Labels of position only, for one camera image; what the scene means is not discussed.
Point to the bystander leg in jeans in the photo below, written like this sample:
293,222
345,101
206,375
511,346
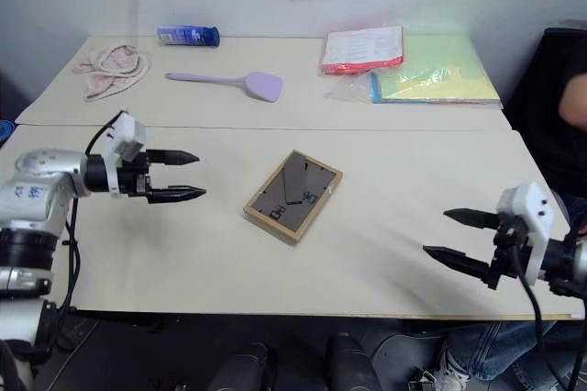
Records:
500,349

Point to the bystander in black shirt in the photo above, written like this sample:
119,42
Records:
550,143

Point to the blue cylindrical canister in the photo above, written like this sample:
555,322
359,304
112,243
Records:
188,36

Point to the bystander bare forearm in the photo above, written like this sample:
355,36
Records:
574,102

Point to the wooden picture frame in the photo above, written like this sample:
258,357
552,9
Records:
293,196

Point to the pink patterned fabric piece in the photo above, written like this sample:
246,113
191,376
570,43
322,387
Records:
114,70

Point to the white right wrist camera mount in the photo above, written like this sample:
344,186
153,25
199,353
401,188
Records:
532,216

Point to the purple silicone spatula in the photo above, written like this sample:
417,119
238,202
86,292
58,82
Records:
263,86

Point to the coloured paper stack in plastic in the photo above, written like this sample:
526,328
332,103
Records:
435,74

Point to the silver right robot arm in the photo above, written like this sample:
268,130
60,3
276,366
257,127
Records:
571,260

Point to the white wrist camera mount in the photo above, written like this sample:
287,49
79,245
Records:
532,216
120,134

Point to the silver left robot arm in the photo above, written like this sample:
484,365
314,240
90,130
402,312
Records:
32,189

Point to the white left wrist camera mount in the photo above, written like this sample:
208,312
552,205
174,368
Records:
120,134

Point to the dark rounded shape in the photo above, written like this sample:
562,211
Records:
351,363
243,370

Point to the red paper pack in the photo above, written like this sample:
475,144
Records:
362,49

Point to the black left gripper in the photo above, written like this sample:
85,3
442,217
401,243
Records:
136,176

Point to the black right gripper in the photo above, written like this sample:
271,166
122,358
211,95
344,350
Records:
506,249

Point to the blue object at table edge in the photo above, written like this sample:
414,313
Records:
5,131

